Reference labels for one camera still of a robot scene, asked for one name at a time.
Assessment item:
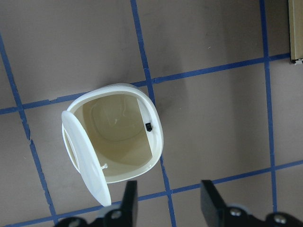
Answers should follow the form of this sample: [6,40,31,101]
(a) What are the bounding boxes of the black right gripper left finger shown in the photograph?
[56,181,138,227]

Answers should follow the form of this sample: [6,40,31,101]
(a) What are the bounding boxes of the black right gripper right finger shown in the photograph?
[200,180,303,227]

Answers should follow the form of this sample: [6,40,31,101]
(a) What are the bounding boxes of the white trash can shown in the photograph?
[61,83,164,207]

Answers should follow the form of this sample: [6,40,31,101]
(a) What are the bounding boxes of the wire basket with checkered cloth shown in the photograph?
[288,0,303,65]

